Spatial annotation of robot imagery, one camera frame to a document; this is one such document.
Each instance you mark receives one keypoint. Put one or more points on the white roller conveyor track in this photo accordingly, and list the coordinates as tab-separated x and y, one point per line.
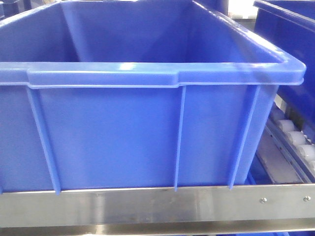
285	152

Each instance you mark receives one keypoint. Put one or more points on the stainless steel shelf rail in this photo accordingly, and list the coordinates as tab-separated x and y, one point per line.
206	210

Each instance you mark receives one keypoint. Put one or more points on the blue plastic bin middle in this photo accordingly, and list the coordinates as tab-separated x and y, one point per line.
290	25

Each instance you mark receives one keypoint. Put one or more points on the large blue plastic bin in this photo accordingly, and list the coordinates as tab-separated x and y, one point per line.
133	93

